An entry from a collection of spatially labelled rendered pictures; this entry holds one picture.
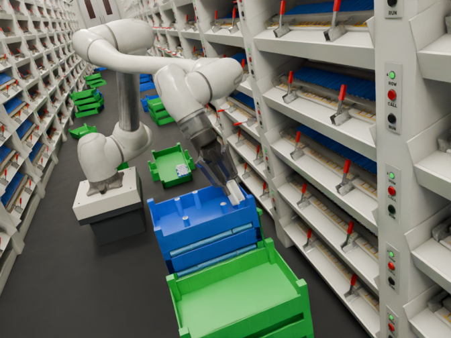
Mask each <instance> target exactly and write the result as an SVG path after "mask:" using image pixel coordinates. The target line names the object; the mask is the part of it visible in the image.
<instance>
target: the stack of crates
mask: <svg viewBox="0 0 451 338"><path fill-rule="evenodd" d="M264 242H265V246H266V247H263V248H260V249H257V250H255V251H252V252H250V253H247V254H244V255H242V256H239V257H237V258H234V259H232V260H229V261H226V262H224V263H221V264H218V265H216V266H213V267H210V268H208V269H205V270H202V271H200V272H197V273H195V274H191V275H190V276H186V277H184V278H181V279H179V280H175V278H174V275H173V274H171V275H169V276H167V277H166V280H167V282H168V286H169V288H170V293H171V296H172V301H173V304H174V310H175V313H176V316H177V321H178V324H179V333H180V336H181V338H314V334H313V324H312V319H311V310H310V303H309V294H308V289H307V283H306V282H305V281H304V279H300V280H299V279H298V278H297V277H296V275H295V274H294V273H293V271H292V270H291V269H290V267H289V266H288V265H287V263H286V262H285V261H284V259H283V258H282V257H281V256H280V254H279V253H278V251H277V250H276V249H275V248H274V241H273V240H272V239H271V237H269V238H268V239H265V240H264Z"/></svg>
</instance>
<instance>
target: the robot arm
mask: <svg viewBox="0 0 451 338"><path fill-rule="evenodd" d="M154 40H155V35H154V31H153V29H152V27H151V25H150V24H149V23H147V22H145V21H142V20H141V19H121V20H116V21H111V22H109V23H106V24H103V25H98V26H95V27H91V28H89V29H87V30H86V29H83V30H79V31H77V32H76V33H75V34H74V35H73V37H72V44H73V46H74V50H75V52H76V53H77V54H78V55H79V56H80V57H81V58H82V59H83V60H84V61H86V62H88V63H89V64H92V65H95V66H98V67H101V68H107V69H110V70H114V71H116V75H117V98H118V110H119V121H118V122H117V123H116V125H115V129H114V130H113V133H112V134H113V135H111V136H109V137H105V136H104V135H103V134H100V133H90V134H87V135H85V136H83V137H82V138H81V139H80V140H79V142H78V145H77V153H78V157H79V162H80V164H81V167H82V169H83V172H84V173H85V176H86V177H87V180H88V182H89V190H88V191H87V193H86V195H87V196H92V195H94V194H98V193H101V194H105V193H106V192H107V191H108V190H113V189H116V188H121V187H122V186H123V184H122V180H123V175H124V172H118V171H117V167H118V166H119V165H120V164H122V163H124V162H127V161H129V160H132V159H134V158H136V157H138V156H140V155H142V154H143V153H145V152H146V151H147V150H148V149H149V148H150V147H151V146H152V144H153V140H154V137H153V134H152V132H151V130H150V129H149V128H148V127H147V126H146V125H144V124H143V123H142V122H141V121H140V74H155V77H154V84H155V87H156V90H157V92H158V95H159V97H160V100H161V101H162V104H163V105H164V107H165V109H166V110H167V111H168V113H169V115H170V116H171V117H172V118H173V119H174V120H175V121H176V123H177V124H178V126H179V128H180V129H181V131H182V133H183V135H184V137H185V138H186V139H187V138H191V139H190V142H191V144H192V146H193V147H194V149H195V150H196V151H197V153H198V157H199V158H198V160H197V161H196V162H195V166H196V167H198V168H199V169H200V170H201V171H202V173H204V175H205V176H206V177H207V179H208V180H209V181H210V183H211V184H212V185H213V187H214V188H217V187H220V188H221V189H222V190H223V193H224V194H225V195H226V196H228V198H229V200H230V202H231V203H232V205H233V206H234V205H239V204H240V202H239V200H238V199H243V200H245V198H244V195H243V194H242V192H241V191H240V186H239V184H238V182H237V181H236V178H237V176H236V175H237V174H238V171H237V168H236V165H235V164H234V161H233V159H232V156H231V154H230V149H229V145H228V144H225V145H221V144H220V143H219V142H218V141H217V136H216V135H215V133H214V131H213V130H212V128H209V126H211V124H212V123H211V121H210V119H209V118H208V116H207V114H206V112H205V110H204V108H203V106H204V105H206V104H207V103H210V102H212V101H216V100H218V99H220V98H222V97H224V96H226V95H228V94H230V93H231V92H232V91H234V90H235V89H236V88H237V87H238V86H239V85H240V83H241V82H242V78H243V69H242V66H241V65H240V63H239V62H238V61H237V60H235V59H233V58H221V59H220V58H200V59H198V61H196V60H189V59H184V58H166V57H154V56H145V55H146V53H147V51H148V50H149V49H151V47H152V46H153V44H154ZM205 162H207V164H206V163H205ZM218 165H219V166H218ZM219 167H220V168H221V170H222V172H223V173H224V174H225V176H226V178H227V179H228V180H229V181H228V182H227V184H226V181H225V179H224V177H223V175H222V173H221V171H220V169H219Z"/></svg>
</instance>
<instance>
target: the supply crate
mask: <svg viewBox="0 0 451 338"><path fill-rule="evenodd" d="M239 186H240V185H239ZM240 191H241V192H242V194H243V195H244V198H245V200H243V202H244V207H243V208H241V209H239V208H238V207H236V208H233V206H232V203H231V202H230V200H229V198H228V196H226V195H225V194H224V193H223V190H222V189H221V188H220V187H217V188H214V187H213V185H211V186H208V187H205V188H202V189H199V190H197V192H198V194H199V199H200V201H201V206H202V208H201V209H197V208H196V205H195V201H194V198H193V193H192V192H190V193H187V194H184V195H181V196H178V197H175V198H173V199H169V200H167V201H163V202H161V203H157V204H155V203H154V199H148V200H147V202H148V206H149V208H150V212H151V216H152V221H153V224H154V232H155V234H156V238H157V240H158V244H159V246H160V249H161V252H162V254H163V253H166V252H168V251H171V250H174V249H177V248H179V247H182V246H185V245H188V244H190V243H193V242H196V241H199V240H202V239H205V238H207V237H210V236H212V235H216V234H218V233H221V232H224V231H227V230H229V229H233V228H234V227H238V226H241V225H243V224H246V223H249V222H251V221H255V220H257V219H258V213H257V210H256V203H255V200H254V196H253V195H252V194H249V195H247V193H246V192H245V191H244V189H243V188H242V187H241V186H240ZM176 198H180V200H181V204H182V206H183V210H184V213H185V215H184V216H182V217H180V216H179V212H178V210H177V206H176V203H175V201H174V200H175V199H176ZM221 203H226V204H227V207H228V212H229V213H226V214H223V213H222V210H221ZM185 216H188V217H189V221H190V224H191V226H189V227H185V226H184V223H183V217H185Z"/></svg>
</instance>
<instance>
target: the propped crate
mask: <svg viewBox="0 0 451 338"><path fill-rule="evenodd" d="M152 154H153V157H154V161H155V164H156V167H157V170H158V174H159V177H160V180H161V183H162V186H163V188H168V187H171V186H174V185H177V184H180V183H183V182H187V181H190V180H192V179H193V177H192V173H191V170H190V168H189V165H188V163H187V160H186V158H185V155H184V153H183V151H182V148H181V145H180V143H177V146H175V147H171V148H168V149H165V150H160V151H158V152H155V151H154V150H152ZM180 164H181V165H182V164H185V165H187V168H188V173H189V175H186V176H183V177H180V178H179V177H178V175H177V171H176V167H177V166H178V165H180Z"/></svg>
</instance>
